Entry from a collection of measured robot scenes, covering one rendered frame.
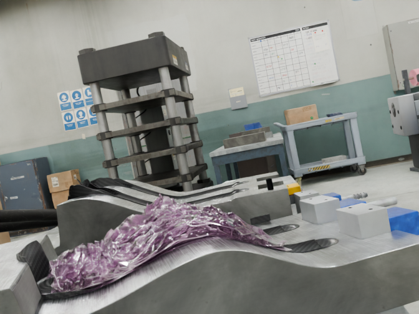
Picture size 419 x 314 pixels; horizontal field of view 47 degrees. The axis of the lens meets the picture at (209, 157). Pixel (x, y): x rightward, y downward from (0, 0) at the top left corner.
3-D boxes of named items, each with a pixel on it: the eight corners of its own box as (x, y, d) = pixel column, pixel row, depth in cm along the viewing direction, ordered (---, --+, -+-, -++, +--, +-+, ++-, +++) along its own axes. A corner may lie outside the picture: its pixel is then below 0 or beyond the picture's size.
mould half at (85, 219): (285, 212, 101) (272, 150, 101) (298, 243, 76) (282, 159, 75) (60, 253, 106) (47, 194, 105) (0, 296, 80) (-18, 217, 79)
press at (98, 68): (222, 206, 630) (191, 51, 620) (205, 234, 478) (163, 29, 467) (153, 218, 644) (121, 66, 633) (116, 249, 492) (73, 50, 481)
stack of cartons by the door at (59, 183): (115, 215, 758) (104, 163, 753) (108, 218, 725) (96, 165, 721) (65, 223, 770) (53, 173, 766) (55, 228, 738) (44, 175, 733)
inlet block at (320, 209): (388, 216, 70) (381, 180, 69) (409, 221, 65) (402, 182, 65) (305, 238, 67) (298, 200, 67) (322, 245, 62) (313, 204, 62)
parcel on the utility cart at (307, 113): (314, 124, 692) (311, 104, 690) (320, 124, 659) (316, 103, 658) (287, 129, 693) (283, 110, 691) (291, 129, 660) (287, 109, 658)
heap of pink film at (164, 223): (250, 228, 66) (239, 172, 66) (302, 254, 49) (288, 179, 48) (58, 276, 61) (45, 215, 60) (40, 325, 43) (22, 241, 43)
